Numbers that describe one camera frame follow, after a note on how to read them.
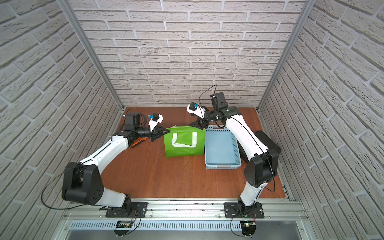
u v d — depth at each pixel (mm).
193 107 643
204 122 693
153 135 713
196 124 685
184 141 832
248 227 708
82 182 426
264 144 479
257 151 464
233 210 736
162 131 765
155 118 684
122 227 721
